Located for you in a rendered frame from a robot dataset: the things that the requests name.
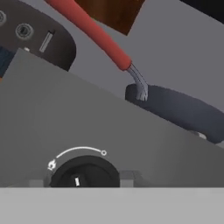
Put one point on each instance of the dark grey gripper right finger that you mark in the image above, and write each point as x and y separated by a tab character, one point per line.
127	179

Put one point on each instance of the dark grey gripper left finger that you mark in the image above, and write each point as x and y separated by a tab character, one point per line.
36	183

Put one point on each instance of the black stove knob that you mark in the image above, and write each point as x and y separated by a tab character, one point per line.
84	172

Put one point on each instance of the grey stove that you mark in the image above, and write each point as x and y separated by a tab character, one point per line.
122	134

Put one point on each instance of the brown wooden board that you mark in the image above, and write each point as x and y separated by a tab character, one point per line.
113	13

